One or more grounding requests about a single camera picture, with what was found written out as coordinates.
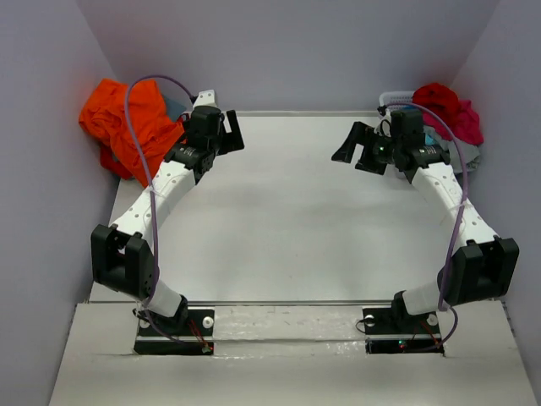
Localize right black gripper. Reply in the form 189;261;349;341
331;121;402;175

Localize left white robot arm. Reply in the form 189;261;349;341
90;106;244;334

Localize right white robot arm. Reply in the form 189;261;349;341
331;108;519;332

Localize blue t shirt in basket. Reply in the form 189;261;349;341
424;126;441;145

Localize white plastic laundry basket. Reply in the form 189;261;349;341
378;91;414;113

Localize red t shirt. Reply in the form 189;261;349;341
413;83;461;125

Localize grey t shirt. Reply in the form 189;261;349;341
447;140;481;173

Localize magenta t shirt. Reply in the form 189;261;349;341
423;99;484;146

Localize orange t shirt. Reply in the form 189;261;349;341
79;79;184;187

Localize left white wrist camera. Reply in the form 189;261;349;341
192;90;218;109

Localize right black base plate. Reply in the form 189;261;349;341
355;307;445;354

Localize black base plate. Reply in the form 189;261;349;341
355;307;445;354
132;306;215;356

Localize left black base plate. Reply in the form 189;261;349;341
132;306;215;356

